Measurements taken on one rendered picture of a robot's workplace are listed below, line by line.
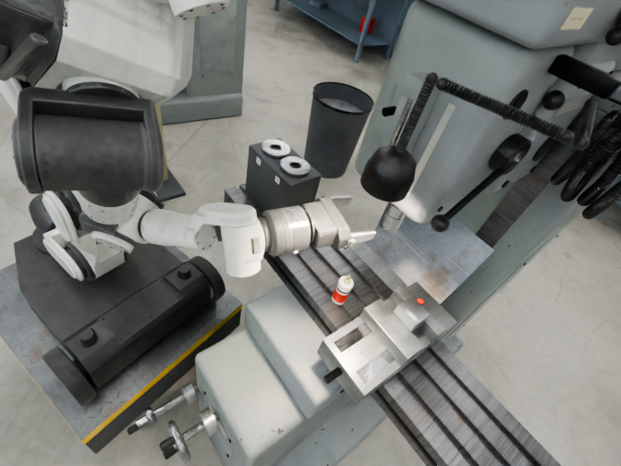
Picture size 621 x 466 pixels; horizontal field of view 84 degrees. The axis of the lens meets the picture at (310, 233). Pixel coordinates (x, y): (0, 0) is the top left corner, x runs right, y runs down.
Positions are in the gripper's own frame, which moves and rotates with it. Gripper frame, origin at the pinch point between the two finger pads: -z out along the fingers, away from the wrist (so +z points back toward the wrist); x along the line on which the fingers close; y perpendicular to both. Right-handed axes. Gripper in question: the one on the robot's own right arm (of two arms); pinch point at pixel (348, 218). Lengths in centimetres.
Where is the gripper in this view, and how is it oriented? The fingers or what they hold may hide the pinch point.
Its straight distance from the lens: 72.6
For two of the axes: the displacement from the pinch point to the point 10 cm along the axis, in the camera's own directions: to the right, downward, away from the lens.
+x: -3.9, -7.3, 5.6
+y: -1.9, 6.6, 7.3
